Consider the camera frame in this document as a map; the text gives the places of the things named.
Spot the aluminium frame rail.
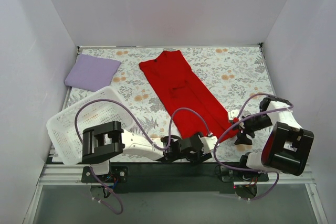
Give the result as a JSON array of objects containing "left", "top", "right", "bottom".
[{"left": 25, "top": 163, "right": 327, "bottom": 223}]

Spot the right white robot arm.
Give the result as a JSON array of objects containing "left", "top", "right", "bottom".
[{"left": 235, "top": 96, "right": 314, "bottom": 181}]

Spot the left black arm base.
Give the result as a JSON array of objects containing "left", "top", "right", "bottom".
[{"left": 80, "top": 164, "right": 131, "bottom": 199}]

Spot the red t shirt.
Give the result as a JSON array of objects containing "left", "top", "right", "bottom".
[{"left": 139, "top": 50, "right": 232, "bottom": 137}]

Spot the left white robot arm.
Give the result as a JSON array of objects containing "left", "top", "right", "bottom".
[{"left": 81, "top": 121, "right": 217, "bottom": 182}]

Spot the white plastic basket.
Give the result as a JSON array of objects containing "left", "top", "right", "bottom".
[{"left": 46, "top": 86, "right": 135, "bottom": 165}]

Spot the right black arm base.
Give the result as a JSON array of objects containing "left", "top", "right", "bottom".
[{"left": 214, "top": 155, "right": 270, "bottom": 200}]

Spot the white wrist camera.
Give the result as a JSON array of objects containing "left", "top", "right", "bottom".
[
  {"left": 228, "top": 109, "right": 239, "bottom": 124},
  {"left": 199, "top": 135, "right": 218, "bottom": 154}
]

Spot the folded lavender t shirt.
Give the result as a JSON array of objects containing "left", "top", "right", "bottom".
[{"left": 64, "top": 54, "right": 121, "bottom": 92}]

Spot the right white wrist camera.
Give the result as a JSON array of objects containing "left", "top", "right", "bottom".
[{"left": 228, "top": 109, "right": 239, "bottom": 124}]

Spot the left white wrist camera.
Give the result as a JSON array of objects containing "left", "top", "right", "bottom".
[{"left": 199, "top": 135, "right": 218, "bottom": 154}]

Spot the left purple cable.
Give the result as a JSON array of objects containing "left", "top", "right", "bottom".
[{"left": 75, "top": 99, "right": 212, "bottom": 216}]

